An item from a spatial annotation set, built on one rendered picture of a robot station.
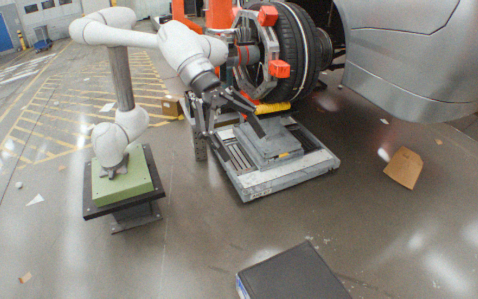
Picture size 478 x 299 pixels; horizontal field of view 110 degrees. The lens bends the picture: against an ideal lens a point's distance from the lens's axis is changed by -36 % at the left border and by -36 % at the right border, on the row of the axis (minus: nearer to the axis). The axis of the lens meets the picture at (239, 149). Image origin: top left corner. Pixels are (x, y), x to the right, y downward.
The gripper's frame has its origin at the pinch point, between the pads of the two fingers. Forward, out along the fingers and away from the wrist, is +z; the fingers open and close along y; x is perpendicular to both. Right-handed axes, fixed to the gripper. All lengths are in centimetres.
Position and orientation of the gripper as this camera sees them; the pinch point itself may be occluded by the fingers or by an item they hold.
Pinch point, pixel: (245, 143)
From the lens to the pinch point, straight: 62.5
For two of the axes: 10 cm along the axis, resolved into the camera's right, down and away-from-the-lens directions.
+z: 5.5, 8.3, -0.1
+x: -5.3, 3.6, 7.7
